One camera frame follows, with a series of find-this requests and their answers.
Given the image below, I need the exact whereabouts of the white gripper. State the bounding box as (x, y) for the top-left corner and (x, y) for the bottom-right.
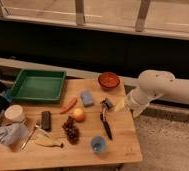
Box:
(114, 87), (163, 118)

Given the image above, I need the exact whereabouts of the yellow banana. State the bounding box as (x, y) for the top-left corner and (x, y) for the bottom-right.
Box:
(34, 133), (63, 148)

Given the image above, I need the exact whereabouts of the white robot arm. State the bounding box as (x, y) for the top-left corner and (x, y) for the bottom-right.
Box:
(114, 70), (189, 118)

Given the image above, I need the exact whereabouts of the blue plastic cup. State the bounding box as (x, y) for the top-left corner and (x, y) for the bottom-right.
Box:
(90, 136), (106, 154)

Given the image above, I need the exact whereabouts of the white paper cup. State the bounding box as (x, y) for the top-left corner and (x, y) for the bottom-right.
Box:
(4, 105), (25, 122)

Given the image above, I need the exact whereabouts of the red bowl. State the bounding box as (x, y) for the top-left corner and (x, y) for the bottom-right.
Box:
(98, 72), (120, 89)

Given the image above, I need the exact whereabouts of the blue sponge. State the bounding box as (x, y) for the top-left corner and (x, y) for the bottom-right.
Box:
(80, 91), (93, 107)

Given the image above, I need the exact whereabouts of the yellow red apple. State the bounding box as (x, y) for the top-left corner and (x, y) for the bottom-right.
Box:
(73, 108), (85, 122)

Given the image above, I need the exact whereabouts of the orange carrot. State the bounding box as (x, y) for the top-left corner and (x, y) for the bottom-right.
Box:
(60, 97), (77, 114)

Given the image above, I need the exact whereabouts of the dark grape bunch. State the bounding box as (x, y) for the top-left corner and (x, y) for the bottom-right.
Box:
(62, 116), (80, 145)

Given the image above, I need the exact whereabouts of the black rectangular block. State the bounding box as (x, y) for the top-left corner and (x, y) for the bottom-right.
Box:
(41, 111), (51, 131)

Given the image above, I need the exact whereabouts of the green plastic tray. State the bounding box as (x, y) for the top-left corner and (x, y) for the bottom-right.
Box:
(10, 69), (66, 103)

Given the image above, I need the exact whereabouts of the metal fork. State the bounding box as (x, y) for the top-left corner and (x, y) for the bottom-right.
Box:
(21, 120), (40, 150)

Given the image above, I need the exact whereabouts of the grey blue cloth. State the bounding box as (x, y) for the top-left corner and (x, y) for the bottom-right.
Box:
(0, 123), (29, 146)

